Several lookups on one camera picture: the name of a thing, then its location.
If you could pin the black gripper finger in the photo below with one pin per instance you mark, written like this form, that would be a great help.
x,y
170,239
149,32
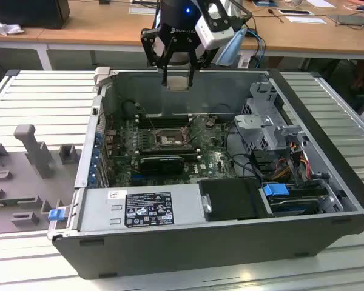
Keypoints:
x,y
193,60
148,48

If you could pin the silver square CPU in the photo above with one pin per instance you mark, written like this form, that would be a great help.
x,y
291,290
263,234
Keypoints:
x,y
177,82

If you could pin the black RAM slot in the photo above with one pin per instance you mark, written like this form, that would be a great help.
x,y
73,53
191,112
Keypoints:
x,y
163,120
167,153

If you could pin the CPU socket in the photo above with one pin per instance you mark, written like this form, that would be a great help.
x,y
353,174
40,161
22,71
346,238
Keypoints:
x,y
168,138

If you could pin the black plastic drive cover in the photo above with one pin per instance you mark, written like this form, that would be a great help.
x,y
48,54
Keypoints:
x,y
230,198

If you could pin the pale blue teach pendant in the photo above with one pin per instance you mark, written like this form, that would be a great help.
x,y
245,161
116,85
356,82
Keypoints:
x,y
230,50

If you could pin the white power strip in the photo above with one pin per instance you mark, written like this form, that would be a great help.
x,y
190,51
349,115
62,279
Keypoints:
x,y
244,62

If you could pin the grey plastic case latch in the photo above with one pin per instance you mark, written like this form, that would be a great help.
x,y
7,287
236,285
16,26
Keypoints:
x,y
102,75

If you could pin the black round capacitor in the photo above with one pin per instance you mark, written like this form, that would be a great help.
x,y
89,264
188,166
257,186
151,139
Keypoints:
x,y
129,109

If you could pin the green motherboard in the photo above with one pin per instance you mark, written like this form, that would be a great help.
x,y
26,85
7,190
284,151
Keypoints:
x,y
206,148

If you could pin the grey metal drive cage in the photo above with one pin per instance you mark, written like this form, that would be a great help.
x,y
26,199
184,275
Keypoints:
x,y
261,124

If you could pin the wooden desk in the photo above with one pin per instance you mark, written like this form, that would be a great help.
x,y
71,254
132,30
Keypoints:
x,y
291,36

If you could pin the black graphics card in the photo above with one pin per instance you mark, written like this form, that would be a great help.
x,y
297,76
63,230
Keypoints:
x,y
161,165

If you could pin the white framed phone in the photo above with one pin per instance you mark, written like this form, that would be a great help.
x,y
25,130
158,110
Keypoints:
x,y
295,12

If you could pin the white paper sheet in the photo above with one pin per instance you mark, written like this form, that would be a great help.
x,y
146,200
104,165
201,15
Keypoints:
x,y
306,20

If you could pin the black computer tower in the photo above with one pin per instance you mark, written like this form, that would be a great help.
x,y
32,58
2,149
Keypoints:
x,y
30,12

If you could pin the crumpled white paper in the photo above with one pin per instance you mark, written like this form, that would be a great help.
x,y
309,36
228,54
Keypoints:
x,y
6,28

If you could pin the hard disk in blue carrier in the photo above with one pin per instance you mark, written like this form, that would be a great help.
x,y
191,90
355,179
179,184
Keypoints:
x,y
276,191

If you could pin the dark grey laptop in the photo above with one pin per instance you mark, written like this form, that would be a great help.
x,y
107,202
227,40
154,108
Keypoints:
x,y
350,19

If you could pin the grey power supply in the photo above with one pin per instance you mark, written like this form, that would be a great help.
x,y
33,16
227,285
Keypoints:
x,y
103,209

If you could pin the grey parts rack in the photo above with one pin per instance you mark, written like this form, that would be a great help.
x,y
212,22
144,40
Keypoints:
x,y
27,175

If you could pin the blue case latch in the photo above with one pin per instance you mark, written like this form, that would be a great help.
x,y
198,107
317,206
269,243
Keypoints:
x,y
56,214

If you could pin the black open PC case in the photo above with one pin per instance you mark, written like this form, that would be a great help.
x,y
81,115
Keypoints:
x,y
200,251

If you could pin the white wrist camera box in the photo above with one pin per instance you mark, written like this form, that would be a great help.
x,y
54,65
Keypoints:
x,y
215,33

